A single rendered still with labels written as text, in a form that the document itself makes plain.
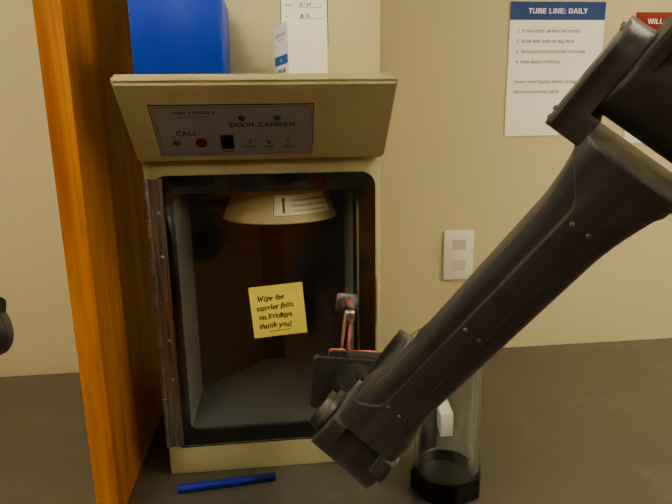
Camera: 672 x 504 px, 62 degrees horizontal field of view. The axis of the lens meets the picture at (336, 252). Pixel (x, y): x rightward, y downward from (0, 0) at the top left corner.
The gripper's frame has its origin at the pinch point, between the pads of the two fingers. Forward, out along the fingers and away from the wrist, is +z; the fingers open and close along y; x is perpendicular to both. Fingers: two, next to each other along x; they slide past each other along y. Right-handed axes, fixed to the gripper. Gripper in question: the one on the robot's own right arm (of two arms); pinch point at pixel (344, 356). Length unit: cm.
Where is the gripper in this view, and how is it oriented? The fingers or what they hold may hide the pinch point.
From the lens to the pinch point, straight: 78.1
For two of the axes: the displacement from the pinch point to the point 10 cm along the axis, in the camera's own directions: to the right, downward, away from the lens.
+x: -1.1, 9.8, 1.8
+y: -9.9, -0.8, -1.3
